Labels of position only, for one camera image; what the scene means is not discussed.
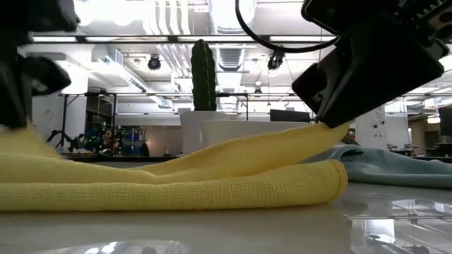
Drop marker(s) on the green cactus plant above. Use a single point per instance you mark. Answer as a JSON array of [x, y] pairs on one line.
[[203, 77]]

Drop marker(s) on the round black ceiling device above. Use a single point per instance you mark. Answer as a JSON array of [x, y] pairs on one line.
[[154, 63]]

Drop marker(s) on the white hexagonal plant pot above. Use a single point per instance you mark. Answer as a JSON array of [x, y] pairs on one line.
[[190, 134]]

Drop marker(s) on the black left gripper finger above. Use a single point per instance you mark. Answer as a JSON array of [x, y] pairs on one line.
[[14, 91]]

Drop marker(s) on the thin teal microfiber towel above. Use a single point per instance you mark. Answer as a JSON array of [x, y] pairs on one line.
[[395, 169]]

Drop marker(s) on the white plastic bin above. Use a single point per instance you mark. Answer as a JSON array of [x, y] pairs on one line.
[[247, 130]]

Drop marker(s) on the yellow microfiber towel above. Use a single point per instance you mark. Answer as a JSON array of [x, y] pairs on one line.
[[176, 187]]

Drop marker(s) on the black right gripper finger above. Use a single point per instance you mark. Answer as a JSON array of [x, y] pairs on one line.
[[314, 91], [381, 70]]

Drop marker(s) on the long black linear ceiling light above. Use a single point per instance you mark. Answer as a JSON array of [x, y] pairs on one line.
[[169, 39]]

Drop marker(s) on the seated person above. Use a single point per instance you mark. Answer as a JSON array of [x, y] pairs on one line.
[[107, 141]]

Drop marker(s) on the ceiling vent grille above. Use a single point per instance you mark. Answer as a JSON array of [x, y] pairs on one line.
[[229, 58]]

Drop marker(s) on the white pillar with outlets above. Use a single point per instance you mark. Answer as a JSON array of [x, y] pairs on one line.
[[370, 127]]

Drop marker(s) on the black background station frame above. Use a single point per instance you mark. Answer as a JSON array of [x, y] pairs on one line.
[[64, 116]]

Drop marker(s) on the black background robot arm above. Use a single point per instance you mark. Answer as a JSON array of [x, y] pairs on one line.
[[63, 137]]

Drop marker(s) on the dark background monitor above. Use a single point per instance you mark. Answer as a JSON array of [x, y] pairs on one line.
[[445, 120], [289, 115]]

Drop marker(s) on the round silver ceiling duct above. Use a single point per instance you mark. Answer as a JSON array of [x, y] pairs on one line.
[[231, 17]]

